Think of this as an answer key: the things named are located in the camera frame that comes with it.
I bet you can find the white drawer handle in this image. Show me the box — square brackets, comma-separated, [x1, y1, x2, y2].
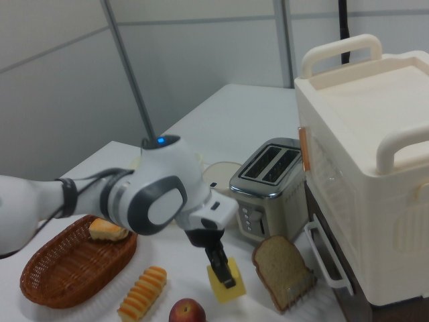
[304, 214, 355, 296]

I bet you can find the golden bread bun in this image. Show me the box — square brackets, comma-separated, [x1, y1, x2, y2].
[88, 217, 130, 242]

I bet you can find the red apple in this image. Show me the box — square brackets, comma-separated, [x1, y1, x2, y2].
[168, 298, 207, 322]

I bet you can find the brown wicker basket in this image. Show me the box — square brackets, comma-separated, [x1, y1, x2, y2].
[19, 214, 139, 309]

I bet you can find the black pole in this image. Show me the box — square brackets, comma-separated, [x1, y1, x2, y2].
[337, 0, 352, 64]

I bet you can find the small white lidded bin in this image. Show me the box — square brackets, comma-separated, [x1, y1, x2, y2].
[202, 161, 244, 199]

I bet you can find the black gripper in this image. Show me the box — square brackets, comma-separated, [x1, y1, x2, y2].
[185, 227, 237, 289]

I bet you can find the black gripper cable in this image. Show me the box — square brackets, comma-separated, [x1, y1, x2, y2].
[33, 168, 135, 235]

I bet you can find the orange striped bread roll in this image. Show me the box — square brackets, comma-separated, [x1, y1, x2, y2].
[117, 266, 168, 322]

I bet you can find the cream and chrome toaster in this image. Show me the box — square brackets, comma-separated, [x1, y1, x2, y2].
[229, 137, 308, 241]

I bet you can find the white oven appliance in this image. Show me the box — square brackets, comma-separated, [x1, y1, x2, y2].
[294, 33, 429, 308]

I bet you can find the yellow cube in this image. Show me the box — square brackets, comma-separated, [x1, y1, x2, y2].
[206, 256, 247, 305]

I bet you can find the dark brown drawer base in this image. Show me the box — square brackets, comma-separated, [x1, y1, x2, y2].
[303, 182, 429, 322]

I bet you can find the brown bread slice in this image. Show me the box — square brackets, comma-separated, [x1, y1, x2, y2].
[251, 234, 318, 313]

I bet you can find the copper door handle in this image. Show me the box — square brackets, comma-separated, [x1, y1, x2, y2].
[298, 126, 311, 172]

